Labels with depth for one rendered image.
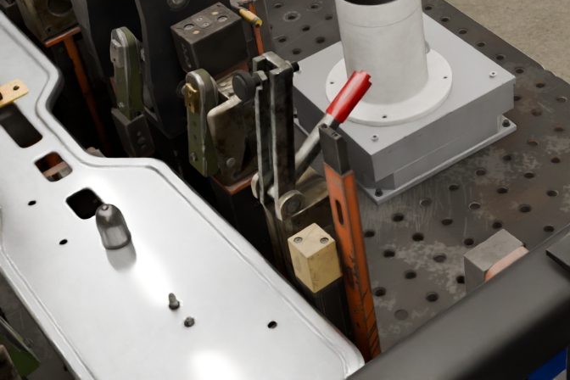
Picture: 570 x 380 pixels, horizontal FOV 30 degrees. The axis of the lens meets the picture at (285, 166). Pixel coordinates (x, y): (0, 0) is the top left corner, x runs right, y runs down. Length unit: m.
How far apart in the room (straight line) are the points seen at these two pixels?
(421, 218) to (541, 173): 0.19
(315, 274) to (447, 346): 0.72
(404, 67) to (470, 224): 0.24
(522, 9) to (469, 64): 1.54
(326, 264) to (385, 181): 0.55
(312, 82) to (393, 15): 0.23
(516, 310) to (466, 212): 1.23
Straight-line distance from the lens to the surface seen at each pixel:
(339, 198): 0.97
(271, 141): 1.04
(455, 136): 1.59
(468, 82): 1.60
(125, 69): 1.30
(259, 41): 1.37
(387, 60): 1.51
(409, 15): 1.49
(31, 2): 1.54
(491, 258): 0.81
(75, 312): 1.11
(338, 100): 1.06
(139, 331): 1.07
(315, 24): 1.95
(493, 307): 0.32
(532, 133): 1.67
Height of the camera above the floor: 1.79
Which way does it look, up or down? 41 degrees down
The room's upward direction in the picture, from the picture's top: 12 degrees counter-clockwise
